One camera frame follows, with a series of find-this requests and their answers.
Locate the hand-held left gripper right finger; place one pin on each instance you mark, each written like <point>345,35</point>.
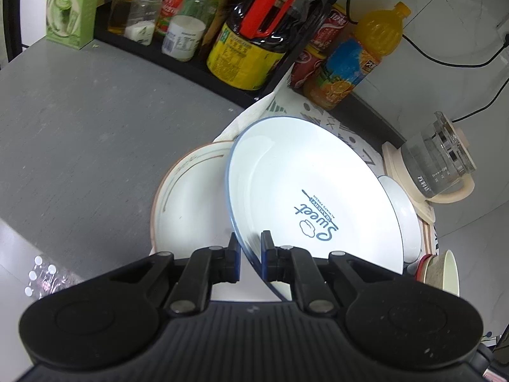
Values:
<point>265,263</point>

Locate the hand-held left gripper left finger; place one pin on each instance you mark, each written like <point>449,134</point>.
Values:
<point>235,263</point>

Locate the white plate with blue print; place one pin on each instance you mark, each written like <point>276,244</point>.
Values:
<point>318,175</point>

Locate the white plate with brown rim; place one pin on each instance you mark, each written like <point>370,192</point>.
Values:
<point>191,207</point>

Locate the white bowl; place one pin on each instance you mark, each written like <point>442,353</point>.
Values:
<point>405,219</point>

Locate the patterned fringed table cloth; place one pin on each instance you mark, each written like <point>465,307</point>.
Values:
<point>338,127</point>

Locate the red and black bowl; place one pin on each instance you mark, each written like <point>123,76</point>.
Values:
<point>420,268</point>

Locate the cream kettle base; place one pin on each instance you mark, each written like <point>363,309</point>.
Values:
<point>391,161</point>

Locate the pale green bowl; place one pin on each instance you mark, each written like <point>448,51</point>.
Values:
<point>441,272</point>

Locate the pack of water bottles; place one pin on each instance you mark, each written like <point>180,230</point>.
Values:
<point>51,278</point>

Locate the red drink can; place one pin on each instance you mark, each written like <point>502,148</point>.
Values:
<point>306,67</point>
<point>330,28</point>

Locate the orange juice bottle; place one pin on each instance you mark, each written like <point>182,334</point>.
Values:
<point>358,59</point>

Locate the black metal spice rack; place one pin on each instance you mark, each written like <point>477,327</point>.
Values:
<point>151,55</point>

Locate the white plastic jar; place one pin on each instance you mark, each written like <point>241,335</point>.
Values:
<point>183,39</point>

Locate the brown sauce bottle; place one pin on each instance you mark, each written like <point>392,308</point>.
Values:
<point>220,8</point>

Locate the clear glass jar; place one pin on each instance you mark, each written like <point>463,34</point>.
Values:
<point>143,24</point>

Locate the red labelled jar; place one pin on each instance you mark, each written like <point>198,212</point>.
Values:
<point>171,12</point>

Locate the glass oil bottle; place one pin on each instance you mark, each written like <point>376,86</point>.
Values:
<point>121,12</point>

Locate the green carton box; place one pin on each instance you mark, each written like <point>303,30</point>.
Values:
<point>67,12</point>

